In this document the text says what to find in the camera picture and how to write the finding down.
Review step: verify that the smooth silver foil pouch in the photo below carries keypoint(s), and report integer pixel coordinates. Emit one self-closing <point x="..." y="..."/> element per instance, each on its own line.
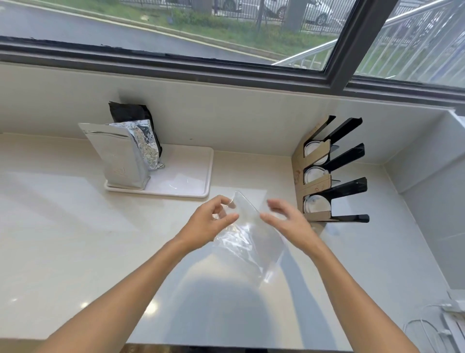
<point x="116" y="156"/>

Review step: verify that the person's right forearm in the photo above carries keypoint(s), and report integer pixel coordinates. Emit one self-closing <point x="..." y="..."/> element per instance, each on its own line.
<point x="359" y="302"/>

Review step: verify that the person's right thumb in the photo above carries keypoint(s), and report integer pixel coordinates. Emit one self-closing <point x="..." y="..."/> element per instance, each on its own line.
<point x="268" y="218"/>

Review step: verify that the dark window frame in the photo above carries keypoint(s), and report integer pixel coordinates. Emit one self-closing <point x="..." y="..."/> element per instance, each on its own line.
<point x="181" y="68"/>

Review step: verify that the black foil bag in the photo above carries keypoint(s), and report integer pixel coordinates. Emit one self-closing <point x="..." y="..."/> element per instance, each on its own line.
<point x="127" y="112"/>

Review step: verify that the person's left forearm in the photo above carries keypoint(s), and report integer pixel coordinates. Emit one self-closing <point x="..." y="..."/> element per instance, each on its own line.
<point x="116" y="298"/>

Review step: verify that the person's left thumb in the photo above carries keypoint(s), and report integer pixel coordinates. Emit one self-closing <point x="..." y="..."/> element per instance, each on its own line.
<point x="228" y="220"/>

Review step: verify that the white charger plug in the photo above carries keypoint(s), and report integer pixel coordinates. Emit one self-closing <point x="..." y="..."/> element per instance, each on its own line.
<point x="454" y="305"/>

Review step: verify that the white parked car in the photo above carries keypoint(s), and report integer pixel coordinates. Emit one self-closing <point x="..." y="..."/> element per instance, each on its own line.
<point x="319" y="11"/>

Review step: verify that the white power strip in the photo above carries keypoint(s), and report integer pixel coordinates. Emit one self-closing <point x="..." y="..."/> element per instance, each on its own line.
<point x="456" y="332"/>

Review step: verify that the stack of clear lids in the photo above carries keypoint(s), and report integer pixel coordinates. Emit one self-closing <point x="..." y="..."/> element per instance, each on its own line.
<point x="313" y="175"/>
<point x="315" y="206"/>
<point x="313" y="150"/>

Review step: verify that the black acrylic lid rack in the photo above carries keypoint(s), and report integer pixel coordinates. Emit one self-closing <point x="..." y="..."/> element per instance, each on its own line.
<point x="347" y="187"/>

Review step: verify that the metal stair railing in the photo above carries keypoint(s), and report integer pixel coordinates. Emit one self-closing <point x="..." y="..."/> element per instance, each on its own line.
<point x="410" y="40"/>

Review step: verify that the clear plastic bag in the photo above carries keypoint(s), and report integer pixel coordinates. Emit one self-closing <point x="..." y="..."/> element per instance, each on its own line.
<point x="254" y="247"/>

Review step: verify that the person's right hand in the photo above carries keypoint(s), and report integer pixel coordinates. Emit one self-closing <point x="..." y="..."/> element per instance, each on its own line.
<point x="294" y="229"/>

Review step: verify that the crumpled silver foil bag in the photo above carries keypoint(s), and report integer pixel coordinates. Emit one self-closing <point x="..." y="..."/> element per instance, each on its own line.
<point x="147" y="143"/>

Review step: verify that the black metal fence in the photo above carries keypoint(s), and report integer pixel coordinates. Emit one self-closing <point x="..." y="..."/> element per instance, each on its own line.
<point x="254" y="9"/>

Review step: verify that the white plastic tray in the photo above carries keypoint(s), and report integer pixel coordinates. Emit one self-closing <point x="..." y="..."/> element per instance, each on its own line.
<point x="183" y="174"/>

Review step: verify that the person's left hand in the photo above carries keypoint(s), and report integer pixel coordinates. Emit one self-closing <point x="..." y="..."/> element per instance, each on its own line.
<point x="201" y="225"/>

